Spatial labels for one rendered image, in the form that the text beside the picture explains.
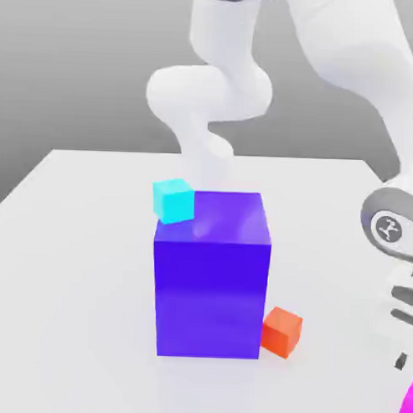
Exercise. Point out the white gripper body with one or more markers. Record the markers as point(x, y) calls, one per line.
point(401, 361)

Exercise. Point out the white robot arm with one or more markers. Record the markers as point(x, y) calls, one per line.
point(210, 92)

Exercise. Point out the small magenta cube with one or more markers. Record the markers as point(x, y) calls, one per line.
point(408, 408)

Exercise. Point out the small orange cube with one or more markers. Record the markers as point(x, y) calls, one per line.
point(281, 333)

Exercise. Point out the small cyan cube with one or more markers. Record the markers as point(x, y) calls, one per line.
point(174, 202)

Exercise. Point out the large blue box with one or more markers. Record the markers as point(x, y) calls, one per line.
point(210, 293)

